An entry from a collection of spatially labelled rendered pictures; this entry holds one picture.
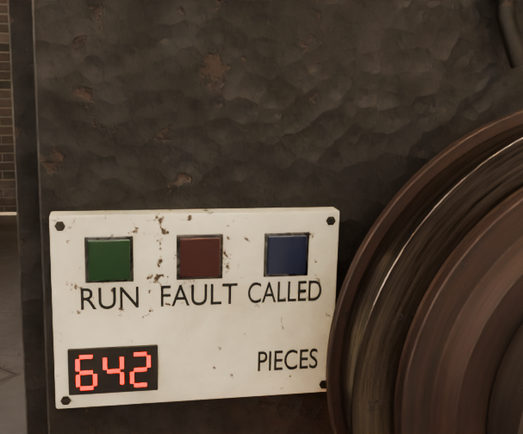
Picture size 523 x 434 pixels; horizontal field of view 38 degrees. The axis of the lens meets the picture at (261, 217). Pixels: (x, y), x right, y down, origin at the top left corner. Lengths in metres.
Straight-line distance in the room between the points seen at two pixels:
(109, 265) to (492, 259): 0.32
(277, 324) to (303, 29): 0.27
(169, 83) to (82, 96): 0.08
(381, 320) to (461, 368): 0.07
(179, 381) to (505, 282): 0.31
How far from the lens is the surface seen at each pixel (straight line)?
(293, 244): 0.70
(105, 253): 0.68
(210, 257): 0.69
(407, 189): 0.65
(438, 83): 0.75
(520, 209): 0.61
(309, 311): 0.73
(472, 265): 0.60
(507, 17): 0.75
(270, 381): 0.74
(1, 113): 6.71
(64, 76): 0.68
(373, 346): 0.61
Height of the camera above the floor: 1.38
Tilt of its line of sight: 12 degrees down
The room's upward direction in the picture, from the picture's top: 1 degrees clockwise
